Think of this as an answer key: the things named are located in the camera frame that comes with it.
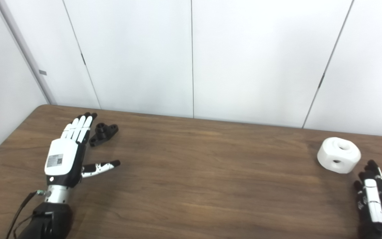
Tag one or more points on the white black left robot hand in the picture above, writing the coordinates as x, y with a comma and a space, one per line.
63, 156

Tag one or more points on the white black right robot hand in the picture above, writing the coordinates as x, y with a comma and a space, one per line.
375, 202

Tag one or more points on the black plastic holder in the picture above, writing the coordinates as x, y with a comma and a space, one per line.
103, 132

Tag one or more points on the round white plastic piece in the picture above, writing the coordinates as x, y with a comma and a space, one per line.
330, 156

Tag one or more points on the small grey strip tag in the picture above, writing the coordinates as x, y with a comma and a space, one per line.
42, 72

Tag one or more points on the grey wall corner strip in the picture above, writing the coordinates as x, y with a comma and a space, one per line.
25, 49

